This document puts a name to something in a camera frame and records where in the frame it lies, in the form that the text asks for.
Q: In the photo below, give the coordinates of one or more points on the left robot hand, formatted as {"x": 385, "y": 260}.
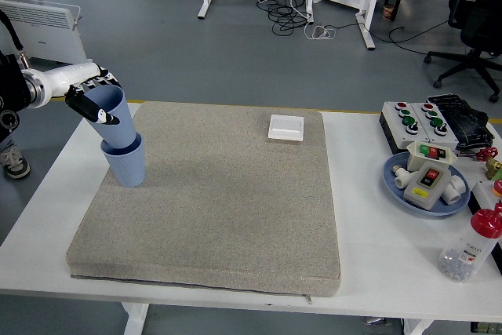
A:
{"x": 66, "y": 76}

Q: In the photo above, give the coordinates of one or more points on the blue ribbed plastic cup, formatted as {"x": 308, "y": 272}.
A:
{"x": 127, "y": 166}
{"x": 115, "y": 131}

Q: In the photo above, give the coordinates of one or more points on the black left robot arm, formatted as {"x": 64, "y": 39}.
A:
{"x": 12, "y": 84}

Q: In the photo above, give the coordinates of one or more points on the white panel heater with grille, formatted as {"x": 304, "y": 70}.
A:
{"x": 51, "y": 37}

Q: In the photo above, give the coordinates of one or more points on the person's leg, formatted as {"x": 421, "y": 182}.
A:
{"x": 6, "y": 147}

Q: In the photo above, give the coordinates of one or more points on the person's shoe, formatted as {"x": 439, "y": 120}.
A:
{"x": 15, "y": 166}

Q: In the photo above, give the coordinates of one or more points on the grey-brown cushion mat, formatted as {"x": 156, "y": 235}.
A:
{"x": 235, "y": 213}

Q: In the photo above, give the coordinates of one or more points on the white table leg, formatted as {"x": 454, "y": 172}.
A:
{"x": 135, "y": 319}
{"x": 417, "y": 328}

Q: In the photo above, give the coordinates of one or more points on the small can on floor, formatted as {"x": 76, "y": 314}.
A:
{"x": 388, "y": 12}

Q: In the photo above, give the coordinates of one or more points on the white four-button control box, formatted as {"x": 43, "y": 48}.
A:
{"x": 425, "y": 125}
{"x": 396, "y": 129}

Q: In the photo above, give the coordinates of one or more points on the blue round plate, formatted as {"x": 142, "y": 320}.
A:
{"x": 392, "y": 194}

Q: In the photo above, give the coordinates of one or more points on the white pipe fitting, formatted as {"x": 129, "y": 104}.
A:
{"x": 455, "y": 191}
{"x": 402, "y": 180}

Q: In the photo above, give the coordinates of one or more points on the black foot pedal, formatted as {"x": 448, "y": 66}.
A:
{"x": 466, "y": 119}

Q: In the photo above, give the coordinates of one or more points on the black office chair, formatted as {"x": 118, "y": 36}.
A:
{"x": 480, "y": 33}

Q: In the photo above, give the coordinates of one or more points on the brass valve with red handwheel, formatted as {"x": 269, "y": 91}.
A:
{"x": 492, "y": 166}

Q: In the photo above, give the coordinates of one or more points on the box with red stop button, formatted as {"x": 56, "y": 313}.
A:
{"x": 486, "y": 197}

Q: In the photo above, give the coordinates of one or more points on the clear bottle with red cap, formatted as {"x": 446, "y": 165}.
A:
{"x": 466, "y": 252}

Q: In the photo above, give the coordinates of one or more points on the olive box under table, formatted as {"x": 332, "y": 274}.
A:
{"x": 486, "y": 329}

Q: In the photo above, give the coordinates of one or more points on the white wall switch panel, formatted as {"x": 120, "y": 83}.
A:
{"x": 286, "y": 128}

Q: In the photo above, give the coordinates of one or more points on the white green-red button switch box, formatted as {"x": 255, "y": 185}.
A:
{"x": 417, "y": 158}

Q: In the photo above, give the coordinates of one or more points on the grey red-black button switch box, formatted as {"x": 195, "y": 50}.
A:
{"x": 421, "y": 190}

